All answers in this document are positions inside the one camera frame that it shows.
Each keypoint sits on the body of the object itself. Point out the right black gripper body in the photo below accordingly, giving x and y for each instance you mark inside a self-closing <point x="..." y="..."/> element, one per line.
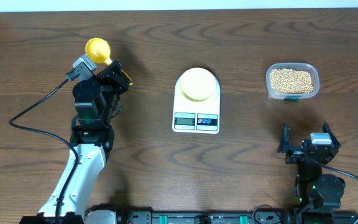
<point x="294" y="154"/>

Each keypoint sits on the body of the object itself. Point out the yellow measuring scoop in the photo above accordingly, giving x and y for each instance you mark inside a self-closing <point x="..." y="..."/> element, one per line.
<point x="98" y="50"/>

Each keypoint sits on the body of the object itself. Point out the soybeans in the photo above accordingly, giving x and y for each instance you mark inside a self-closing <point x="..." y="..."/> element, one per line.
<point x="291" y="81"/>

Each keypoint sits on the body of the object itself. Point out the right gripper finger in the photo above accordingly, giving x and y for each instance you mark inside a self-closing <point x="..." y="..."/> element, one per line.
<point x="327" y="129"/>
<point x="285" y="140"/>

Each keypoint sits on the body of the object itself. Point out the white digital kitchen scale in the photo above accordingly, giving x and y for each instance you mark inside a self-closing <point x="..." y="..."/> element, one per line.
<point x="202" y="117"/>

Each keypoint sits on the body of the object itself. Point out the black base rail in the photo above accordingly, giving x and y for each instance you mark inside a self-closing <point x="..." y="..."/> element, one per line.
<point x="144" y="217"/>

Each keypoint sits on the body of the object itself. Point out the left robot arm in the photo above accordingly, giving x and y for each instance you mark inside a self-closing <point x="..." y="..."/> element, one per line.
<point x="96" y="98"/>

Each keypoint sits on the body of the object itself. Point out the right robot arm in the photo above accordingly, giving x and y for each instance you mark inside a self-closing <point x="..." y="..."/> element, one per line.
<point x="320" y="194"/>

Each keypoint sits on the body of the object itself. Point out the clear plastic container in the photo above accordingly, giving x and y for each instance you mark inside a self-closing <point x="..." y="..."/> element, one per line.
<point x="295" y="66"/>

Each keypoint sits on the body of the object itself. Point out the yellow-green bowl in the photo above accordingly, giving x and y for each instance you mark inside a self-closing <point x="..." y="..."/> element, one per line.
<point x="197" y="84"/>

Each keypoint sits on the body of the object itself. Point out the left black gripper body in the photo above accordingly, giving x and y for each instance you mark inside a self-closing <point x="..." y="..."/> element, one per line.
<point x="109" y="79"/>

